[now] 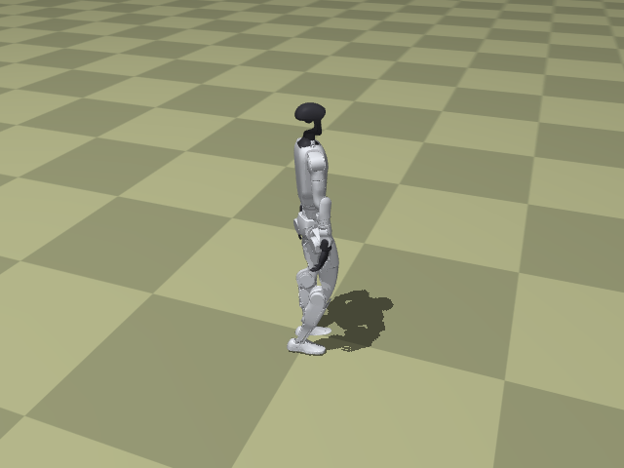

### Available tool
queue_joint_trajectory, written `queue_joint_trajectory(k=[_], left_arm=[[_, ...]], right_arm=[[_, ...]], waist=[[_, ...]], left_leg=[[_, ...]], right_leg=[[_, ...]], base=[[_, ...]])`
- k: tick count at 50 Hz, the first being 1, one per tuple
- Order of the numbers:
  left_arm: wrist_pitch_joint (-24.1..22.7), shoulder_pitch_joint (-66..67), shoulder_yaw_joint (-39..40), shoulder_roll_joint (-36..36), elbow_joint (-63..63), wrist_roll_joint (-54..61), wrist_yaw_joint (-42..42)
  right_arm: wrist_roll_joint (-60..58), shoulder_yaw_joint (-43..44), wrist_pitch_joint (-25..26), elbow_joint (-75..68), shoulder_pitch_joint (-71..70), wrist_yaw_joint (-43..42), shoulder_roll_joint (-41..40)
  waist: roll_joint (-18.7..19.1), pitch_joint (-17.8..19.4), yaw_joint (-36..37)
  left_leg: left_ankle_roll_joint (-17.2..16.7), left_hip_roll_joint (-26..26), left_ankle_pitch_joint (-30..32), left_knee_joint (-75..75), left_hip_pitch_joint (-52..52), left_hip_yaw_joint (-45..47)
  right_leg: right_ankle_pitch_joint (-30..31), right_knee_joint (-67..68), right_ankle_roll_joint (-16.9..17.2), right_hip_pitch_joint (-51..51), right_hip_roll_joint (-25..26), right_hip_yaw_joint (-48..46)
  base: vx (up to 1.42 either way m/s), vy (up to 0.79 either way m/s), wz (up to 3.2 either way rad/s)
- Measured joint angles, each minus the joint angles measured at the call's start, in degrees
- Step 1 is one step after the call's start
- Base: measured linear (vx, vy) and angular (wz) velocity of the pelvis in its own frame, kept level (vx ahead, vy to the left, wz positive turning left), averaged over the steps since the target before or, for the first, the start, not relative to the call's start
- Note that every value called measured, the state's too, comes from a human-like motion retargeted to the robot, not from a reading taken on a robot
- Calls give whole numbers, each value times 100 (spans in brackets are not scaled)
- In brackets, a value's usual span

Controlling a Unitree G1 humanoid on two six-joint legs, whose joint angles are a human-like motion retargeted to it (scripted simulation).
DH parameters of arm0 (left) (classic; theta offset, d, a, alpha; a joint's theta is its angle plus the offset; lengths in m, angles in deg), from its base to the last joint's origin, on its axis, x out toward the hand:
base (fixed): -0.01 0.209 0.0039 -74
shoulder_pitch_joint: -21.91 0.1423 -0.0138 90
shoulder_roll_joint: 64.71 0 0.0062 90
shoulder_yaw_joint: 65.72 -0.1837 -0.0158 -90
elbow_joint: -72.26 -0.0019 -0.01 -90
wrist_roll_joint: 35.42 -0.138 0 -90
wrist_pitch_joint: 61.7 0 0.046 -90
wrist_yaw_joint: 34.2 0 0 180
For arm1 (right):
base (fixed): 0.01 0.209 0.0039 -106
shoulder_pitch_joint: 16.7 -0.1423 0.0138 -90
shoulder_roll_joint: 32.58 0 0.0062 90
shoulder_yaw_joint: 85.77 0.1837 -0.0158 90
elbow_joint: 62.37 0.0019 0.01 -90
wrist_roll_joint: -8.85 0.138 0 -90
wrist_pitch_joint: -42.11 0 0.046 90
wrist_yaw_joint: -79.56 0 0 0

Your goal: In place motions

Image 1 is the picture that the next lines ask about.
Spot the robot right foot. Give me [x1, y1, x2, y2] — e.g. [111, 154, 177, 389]
[287, 338, 326, 355]

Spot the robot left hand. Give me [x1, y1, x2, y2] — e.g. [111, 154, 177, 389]
[298, 205, 303, 240]

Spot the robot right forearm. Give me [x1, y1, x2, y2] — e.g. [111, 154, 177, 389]
[316, 198, 333, 247]

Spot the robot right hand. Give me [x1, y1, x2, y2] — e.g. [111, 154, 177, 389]
[310, 239, 332, 272]

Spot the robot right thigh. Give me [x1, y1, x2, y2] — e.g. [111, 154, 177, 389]
[309, 228, 339, 304]

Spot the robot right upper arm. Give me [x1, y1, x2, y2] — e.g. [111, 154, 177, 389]
[307, 152, 329, 210]

